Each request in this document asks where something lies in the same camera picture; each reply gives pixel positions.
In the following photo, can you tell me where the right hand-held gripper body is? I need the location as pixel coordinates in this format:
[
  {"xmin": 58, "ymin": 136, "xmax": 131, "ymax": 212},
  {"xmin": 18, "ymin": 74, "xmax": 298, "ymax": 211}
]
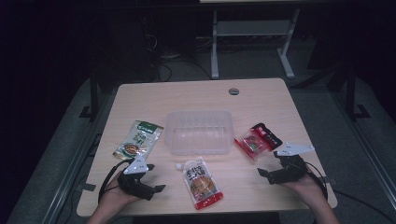
[{"xmin": 267, "ymin": 142, "xmax": 316, "ymax": 185}]

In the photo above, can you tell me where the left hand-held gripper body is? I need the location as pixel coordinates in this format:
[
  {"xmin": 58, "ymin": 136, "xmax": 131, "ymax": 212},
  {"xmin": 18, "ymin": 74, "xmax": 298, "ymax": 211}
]
[{"xmin": 116, "ymin": 154, "xmax": 155, "ymax": 201}]

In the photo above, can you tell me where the red and black snack packet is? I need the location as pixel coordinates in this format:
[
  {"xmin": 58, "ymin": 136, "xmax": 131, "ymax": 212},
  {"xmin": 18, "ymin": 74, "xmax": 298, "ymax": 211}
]
[{"xmin": 233, "ymin": 122, "xmax": 283, "ymax": 161}]

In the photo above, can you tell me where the clear plastic container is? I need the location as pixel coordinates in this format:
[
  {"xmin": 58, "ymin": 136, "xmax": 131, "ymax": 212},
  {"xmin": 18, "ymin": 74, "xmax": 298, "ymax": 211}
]
[{"xmin": 163, "ymin": 109, "xmax": 235, "ymax": 156}]

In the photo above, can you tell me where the person's left hand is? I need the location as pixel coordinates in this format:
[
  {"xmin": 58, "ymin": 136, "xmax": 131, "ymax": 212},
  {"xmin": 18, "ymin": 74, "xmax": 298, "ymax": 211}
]
[{"xmin": 99, "ymin": 172, "xmax": 141, "ymax": 210}]

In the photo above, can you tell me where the person's right hand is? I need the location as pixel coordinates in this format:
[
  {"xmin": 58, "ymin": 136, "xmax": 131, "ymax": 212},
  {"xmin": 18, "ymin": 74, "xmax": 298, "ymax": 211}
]
[{"xmin": 279, "ymin": 166, "xmax": 326, "ymax": 208}]

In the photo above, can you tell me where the green sauce packet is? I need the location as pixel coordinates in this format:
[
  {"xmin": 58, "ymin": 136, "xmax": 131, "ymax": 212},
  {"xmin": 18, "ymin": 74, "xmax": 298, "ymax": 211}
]
[{"xmin": 112, "ymin": 119, "xmax": 164, "ymax": 161}]

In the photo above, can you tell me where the black metal stand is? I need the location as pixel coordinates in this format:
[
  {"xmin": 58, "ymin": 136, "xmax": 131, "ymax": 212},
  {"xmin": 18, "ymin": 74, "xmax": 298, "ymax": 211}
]
[
  {"xmin": 345, "ymin": 62, "xmax": 372, "ymax": 120},
  {"xmin": 78, "ymin": 68, "xmax": 101, "ymax": 120}
]

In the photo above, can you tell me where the left hand-held gripper cable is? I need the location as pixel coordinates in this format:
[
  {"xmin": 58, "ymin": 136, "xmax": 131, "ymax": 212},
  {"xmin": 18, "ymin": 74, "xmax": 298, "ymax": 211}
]
[{"xmin": 98, "ymin": 159, "xmax": 135, "ymax": 203}]

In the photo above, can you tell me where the hand-held gripper cable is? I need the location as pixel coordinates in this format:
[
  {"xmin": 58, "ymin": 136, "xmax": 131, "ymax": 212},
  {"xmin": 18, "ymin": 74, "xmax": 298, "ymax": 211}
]
[
  {"xmin": 98, "ymin": 159, "xmax": 135, "ymax": 203},
  {"xmin": 306, "ymin": 161, "xmax": 329, "ymax": 200}
]

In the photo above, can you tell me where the right hand-held gripper cable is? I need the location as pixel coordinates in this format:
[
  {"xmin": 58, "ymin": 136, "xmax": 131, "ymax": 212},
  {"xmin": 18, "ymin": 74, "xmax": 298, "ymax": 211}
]
[{"xmin": 306, "ymin": 161, "xmax": 329, "ymax": 200}]

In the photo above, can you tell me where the grey metal rail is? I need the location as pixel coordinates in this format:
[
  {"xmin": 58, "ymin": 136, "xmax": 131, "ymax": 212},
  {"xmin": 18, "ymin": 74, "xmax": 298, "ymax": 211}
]
[
  {"xmin": 40, "ymin": 90, "xmax": 120, "ymax": 224},
  {"xmin": 330, "ymin": 90, "xmax": 396, "ymax": 202}
]

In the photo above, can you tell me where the thin black cable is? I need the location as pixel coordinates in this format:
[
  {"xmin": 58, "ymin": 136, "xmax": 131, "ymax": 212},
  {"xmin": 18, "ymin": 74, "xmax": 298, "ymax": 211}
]
[{"xmin": 334, "ymin": 189, "xmax": 396, "ymax": 224}]

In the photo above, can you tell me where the tangle of black cables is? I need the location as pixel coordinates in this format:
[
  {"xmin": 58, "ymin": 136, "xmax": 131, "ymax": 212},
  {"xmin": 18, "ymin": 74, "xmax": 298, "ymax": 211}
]
[{"xmin": 146, "ymin": 31, "xmax": 213, "ymax": 82}]

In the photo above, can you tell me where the white metal desk frame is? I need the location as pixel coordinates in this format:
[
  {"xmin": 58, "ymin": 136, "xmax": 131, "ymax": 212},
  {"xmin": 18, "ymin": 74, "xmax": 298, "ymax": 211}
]
[{"xmin": 210, "ymin": 8, "xmax": 302, "ymax": 79}]

